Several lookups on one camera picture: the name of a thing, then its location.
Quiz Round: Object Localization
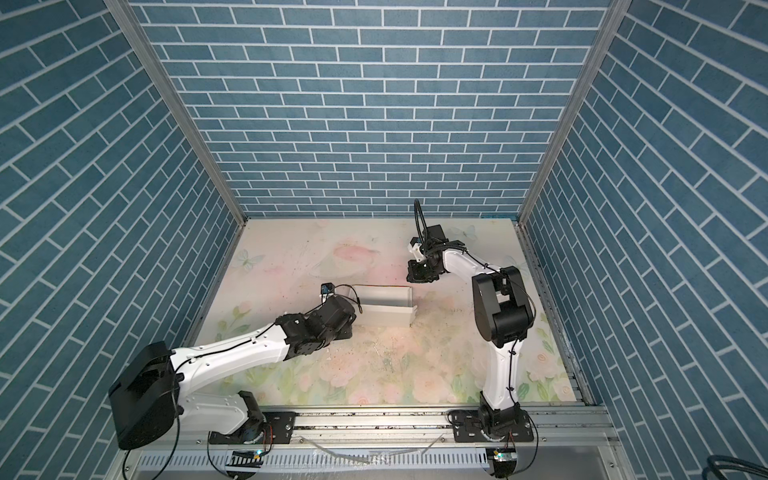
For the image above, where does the white paper box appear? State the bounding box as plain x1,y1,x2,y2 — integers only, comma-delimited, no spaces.
351,284,417,328

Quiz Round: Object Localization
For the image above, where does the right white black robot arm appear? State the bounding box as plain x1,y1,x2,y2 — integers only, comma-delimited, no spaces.
406,225,536,438

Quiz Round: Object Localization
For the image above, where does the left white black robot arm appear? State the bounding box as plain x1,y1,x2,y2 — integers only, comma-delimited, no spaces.
108,294,362,451

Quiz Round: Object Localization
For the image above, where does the left circuit board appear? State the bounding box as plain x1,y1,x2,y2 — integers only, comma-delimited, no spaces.
225,450,264,471

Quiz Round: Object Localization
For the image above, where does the circuit board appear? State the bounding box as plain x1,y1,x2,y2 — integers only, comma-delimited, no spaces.
225,450,264,471
486,447,518,477

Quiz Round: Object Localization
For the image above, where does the right circuit board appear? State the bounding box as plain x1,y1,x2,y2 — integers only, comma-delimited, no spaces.
486,447,518,477

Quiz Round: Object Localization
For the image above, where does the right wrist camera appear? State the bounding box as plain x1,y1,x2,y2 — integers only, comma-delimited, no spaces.
408,237,425,262

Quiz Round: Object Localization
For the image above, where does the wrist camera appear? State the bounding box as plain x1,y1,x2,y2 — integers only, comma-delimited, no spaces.
408,237,425,262
320,282,335,303

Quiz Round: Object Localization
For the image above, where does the black corrugated camera cable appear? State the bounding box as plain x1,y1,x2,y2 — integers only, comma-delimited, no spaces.
412,199,431,244

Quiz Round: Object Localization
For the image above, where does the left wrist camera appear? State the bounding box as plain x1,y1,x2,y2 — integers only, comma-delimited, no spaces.
320,282,335,303

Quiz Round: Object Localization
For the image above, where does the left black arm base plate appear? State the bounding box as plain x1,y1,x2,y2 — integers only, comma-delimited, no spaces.
208,411,297,446

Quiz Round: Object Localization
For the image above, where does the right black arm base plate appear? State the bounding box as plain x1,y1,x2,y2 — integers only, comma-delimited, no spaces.
447,407,535,443

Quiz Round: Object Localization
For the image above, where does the aluminium front rail frame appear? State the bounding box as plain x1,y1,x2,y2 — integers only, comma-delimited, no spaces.
106,404,633,479

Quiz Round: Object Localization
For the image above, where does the right aluminium corner post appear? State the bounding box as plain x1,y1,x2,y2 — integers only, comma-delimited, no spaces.
518,0,631,225

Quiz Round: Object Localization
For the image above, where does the aluminium corner post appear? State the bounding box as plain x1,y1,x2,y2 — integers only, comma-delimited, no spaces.
518,0,631,225
104,0,247,227

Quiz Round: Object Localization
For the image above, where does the black cable bottom right corner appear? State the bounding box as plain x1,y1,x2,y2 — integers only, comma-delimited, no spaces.
701,454,768,480

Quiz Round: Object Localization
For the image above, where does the left aluminium corner post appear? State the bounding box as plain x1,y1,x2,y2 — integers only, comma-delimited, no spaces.
104,0,247,227

